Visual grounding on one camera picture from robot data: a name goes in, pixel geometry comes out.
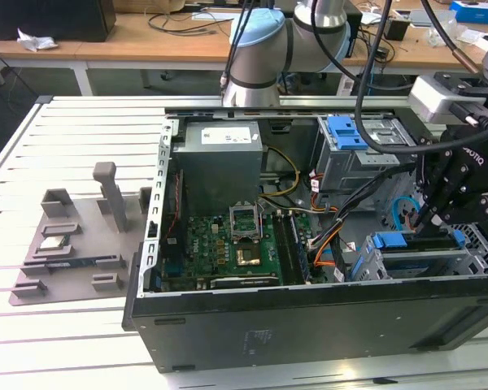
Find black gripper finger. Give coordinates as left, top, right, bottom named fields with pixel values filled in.
left=413, top=137, right=447, bottom=236
left=425, top=153, right=487, bottom=228

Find metal disk bay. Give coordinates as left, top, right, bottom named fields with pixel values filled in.
left=351, top=233, right=488, bottom=281

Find grey optical drive cage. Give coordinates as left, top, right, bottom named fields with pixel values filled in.
left=312, top=115, right=422, bottom=194

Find blue drive latch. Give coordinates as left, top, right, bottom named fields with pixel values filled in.
left=326, top=116, right=369, bottom=150

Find clear plastic bag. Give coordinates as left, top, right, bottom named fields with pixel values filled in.
left=426, top=19, right=473, bottom=46

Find blue cardboard box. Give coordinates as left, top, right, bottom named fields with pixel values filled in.
left=450, top=0, right=488, bottom=24

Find grey flat device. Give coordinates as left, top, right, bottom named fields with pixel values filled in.
left=408, top=8, right=459, bottom=28

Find CPU socket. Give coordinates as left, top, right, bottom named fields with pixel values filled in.
left=229, top=201, right=264, bottom=244

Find black open PC case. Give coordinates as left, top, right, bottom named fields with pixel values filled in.
left=121, top=106, right=488, bottom=374

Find grey power supply unit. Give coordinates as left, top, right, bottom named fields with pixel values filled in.
left=171, top=120, right=265, bottom=216

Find green motherboard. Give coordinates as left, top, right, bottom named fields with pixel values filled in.
left=162, top=210, right=310, bottom=289

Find wooden desk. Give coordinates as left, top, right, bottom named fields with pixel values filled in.
left=0, top=11, right=488, bottom=78

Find grey parts rack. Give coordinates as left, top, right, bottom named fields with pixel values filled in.
left=8, top=161, right=154, bottom=308

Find silver CPU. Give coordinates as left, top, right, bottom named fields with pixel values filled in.
left=38, top=234, right=71, bottom=251

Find large black box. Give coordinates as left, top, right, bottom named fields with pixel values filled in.
left=0, top=0, right=117, bottom=43

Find crumpled white paper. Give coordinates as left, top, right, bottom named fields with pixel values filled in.
left=16, top=27, right=59, bottom=53

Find red orange wire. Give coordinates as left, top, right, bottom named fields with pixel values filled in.
left=404, top=206, right=420, bottom=232

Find blue wire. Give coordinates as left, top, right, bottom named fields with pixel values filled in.
left=389, top=197, right=422, bottom=235

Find black cable bundle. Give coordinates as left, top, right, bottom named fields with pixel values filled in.
left=308, top=162, right=418, bottom=249

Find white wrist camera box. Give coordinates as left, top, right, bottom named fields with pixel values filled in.
left=408, top=71, right=488, bottom=123

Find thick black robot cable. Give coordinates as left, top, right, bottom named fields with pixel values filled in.
left=354, top=0, right=432, bottom=156

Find black cable copper end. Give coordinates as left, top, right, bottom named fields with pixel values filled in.
left=420, top=0, right=483, bottom=76

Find yellow wires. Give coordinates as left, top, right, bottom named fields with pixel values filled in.
left=259, top=146, right=302, bottom=198

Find red black thin wire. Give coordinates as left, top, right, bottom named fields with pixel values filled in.
left=166, top=170, right=186, bottom=239

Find black cable on desk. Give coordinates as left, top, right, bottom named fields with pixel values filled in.
left=147, top=11, right=233, bottom=37

